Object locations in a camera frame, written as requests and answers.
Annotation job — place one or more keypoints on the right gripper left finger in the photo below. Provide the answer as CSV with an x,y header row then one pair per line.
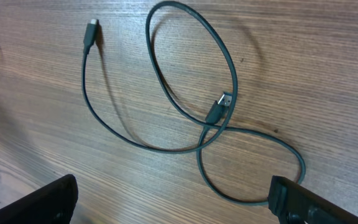
x,y
53,203

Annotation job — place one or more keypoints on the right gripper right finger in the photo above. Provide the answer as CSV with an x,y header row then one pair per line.
x,y
292,203

